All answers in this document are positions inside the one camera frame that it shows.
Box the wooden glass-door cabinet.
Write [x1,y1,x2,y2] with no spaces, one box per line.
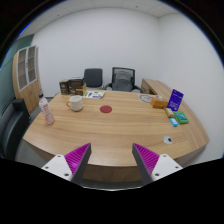
[12,46,41,113]

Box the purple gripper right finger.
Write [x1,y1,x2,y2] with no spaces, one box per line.
[132,143,182,185]

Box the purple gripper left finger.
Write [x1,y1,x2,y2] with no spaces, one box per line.
[42,143,91,184]

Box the small blue white pack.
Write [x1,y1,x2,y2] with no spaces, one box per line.
[170,118,178,127]

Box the black leather armchair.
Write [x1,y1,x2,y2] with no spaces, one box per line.
[0,99,30,160]

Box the black mesh office chair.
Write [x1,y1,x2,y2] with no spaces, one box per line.
[104,67,141,92]

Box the clear plastic water bottle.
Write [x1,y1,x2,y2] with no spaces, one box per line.
[39,94,55,125]

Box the brown cardboard box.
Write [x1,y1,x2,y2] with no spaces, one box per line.
[69,78,86,96]

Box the blue standing sign card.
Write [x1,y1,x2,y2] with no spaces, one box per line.
[167,89,184,111]

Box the dark brown box left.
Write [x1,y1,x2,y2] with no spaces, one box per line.
[59,79,69,95]

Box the green box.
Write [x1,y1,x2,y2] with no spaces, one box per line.
[174,111,189,124]

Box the black fabric office chair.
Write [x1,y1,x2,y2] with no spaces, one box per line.
[84,68,103,89]

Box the white green leaflet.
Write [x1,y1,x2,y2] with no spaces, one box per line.
[83,91,105,99]

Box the white ceramic mug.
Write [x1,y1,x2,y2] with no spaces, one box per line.
[66,95,83,112]

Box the small yellow brown box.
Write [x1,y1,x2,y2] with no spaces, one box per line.
[164,108,175,118]

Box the wooden side desk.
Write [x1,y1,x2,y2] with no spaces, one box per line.
[141,78,172,100]

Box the red round coaster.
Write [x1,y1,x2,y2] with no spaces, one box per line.
[100,105,112,113]

